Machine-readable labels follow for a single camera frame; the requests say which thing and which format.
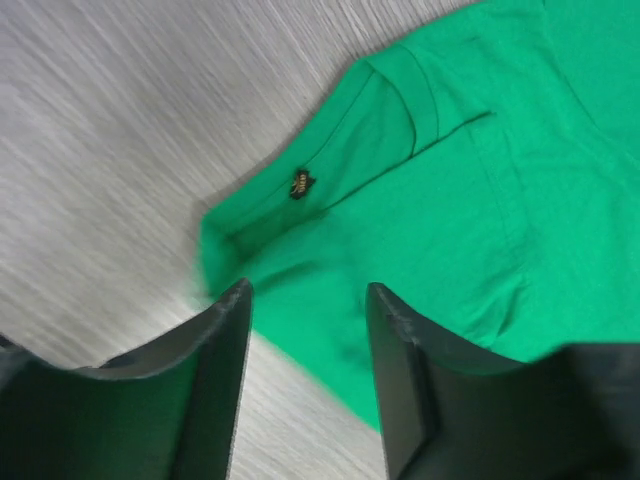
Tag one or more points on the green t shirt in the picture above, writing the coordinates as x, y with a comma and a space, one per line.
485, 168

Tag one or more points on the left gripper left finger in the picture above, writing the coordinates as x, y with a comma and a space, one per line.
165, 410

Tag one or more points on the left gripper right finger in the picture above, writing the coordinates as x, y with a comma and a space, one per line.
450, 409

